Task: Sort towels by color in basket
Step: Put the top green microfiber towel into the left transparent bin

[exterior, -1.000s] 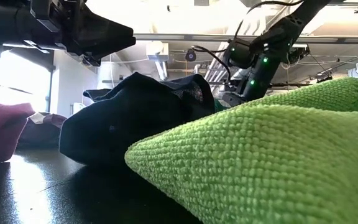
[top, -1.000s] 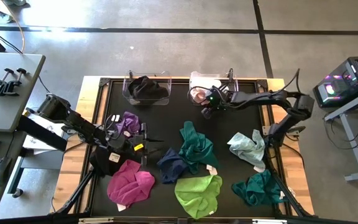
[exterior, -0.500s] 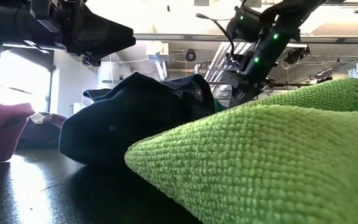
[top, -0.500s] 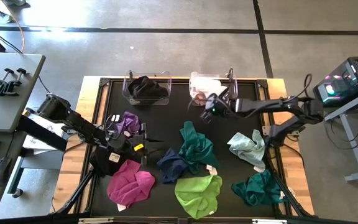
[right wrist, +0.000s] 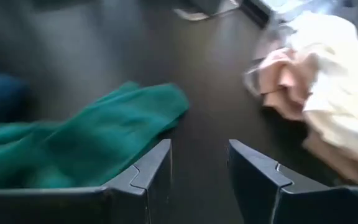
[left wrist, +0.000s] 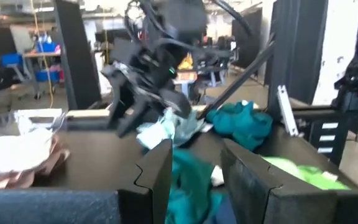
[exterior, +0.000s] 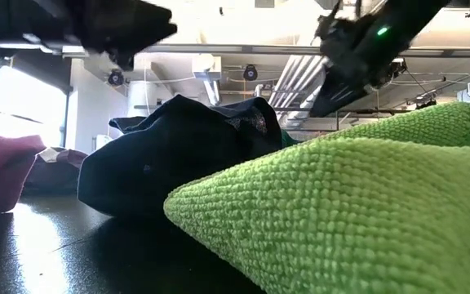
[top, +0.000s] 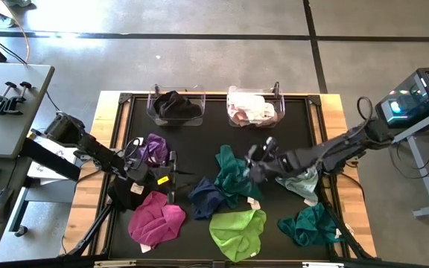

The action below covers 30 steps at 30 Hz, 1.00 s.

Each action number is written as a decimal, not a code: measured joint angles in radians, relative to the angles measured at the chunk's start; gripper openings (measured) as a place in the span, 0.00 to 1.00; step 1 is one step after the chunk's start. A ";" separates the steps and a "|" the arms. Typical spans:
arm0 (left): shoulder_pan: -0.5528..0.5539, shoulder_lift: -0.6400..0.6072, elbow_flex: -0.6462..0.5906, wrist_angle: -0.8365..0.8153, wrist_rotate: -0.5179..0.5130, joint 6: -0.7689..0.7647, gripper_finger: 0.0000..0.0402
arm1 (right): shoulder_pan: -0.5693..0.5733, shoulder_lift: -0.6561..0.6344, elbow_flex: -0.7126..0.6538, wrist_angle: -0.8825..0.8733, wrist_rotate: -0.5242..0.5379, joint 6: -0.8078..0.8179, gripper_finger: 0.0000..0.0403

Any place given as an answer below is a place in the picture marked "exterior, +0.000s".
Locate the navy blue towel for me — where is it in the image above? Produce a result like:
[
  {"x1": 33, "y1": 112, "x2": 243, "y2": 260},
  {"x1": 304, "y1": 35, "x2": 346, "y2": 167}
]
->
[{"x1": 77, "y1": 94, "x2": 284, "y2": 218}]

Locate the dark green towel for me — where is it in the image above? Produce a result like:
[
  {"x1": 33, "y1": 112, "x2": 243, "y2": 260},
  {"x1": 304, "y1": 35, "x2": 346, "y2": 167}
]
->
[{"x1": 280, "y1": 129, "x2": 301, "y2": 149}]

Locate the black round ceiling fixture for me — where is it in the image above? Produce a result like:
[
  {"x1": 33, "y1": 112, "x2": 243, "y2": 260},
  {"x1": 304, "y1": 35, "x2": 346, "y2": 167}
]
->
[
  {"x1": 107, "y1": 69, "x2": 125, "y2": 87},
  {"x1": 242, "y1": 64, "x2": 259, "y2": 82}
]

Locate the black table mat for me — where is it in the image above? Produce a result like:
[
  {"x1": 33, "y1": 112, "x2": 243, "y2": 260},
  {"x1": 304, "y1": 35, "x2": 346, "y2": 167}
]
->
[{"x1": 0, "y1": 191, "x2": 267, "y2": 294}]

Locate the bright window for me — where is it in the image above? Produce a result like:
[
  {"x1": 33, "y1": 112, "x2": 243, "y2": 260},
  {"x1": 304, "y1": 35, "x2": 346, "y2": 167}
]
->
[{"x1": 0, "y1": 65, "x2": 69, "y2": 140}]

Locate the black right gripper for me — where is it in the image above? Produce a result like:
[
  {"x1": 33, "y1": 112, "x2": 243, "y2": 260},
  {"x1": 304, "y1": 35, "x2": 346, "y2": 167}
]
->
[{"x1": 310, "y1": 3, "x2": 407, "y2": 118}]

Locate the white round column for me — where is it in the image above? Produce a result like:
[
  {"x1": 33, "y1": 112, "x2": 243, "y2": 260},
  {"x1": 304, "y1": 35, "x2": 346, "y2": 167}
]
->
[{"x1": 127, "y1": 80, "x2": 166, "y2": 118}]

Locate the lime green towel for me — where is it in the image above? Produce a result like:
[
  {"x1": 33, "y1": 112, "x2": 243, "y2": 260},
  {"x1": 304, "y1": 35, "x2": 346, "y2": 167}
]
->
[{"x1": 162, "y1": 100, "x2": 470, "y2": 294}]

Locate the white ceiling duct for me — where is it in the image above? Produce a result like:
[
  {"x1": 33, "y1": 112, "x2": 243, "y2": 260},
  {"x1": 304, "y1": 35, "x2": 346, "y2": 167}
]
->
[{"x1": 267, "y1": 55, "x2": 330, "y2": 127}]

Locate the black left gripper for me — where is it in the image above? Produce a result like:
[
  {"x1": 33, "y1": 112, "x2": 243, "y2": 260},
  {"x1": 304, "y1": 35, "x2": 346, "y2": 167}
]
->
[{"x1": 79, "y1": 0, "x2": 178, "y2": 70}]

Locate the purple towel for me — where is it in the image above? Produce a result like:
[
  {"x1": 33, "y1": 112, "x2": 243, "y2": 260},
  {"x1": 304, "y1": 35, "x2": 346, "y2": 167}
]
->
[{"x1": 21, "y1": 145, "x2": 90, "y2": 196}]

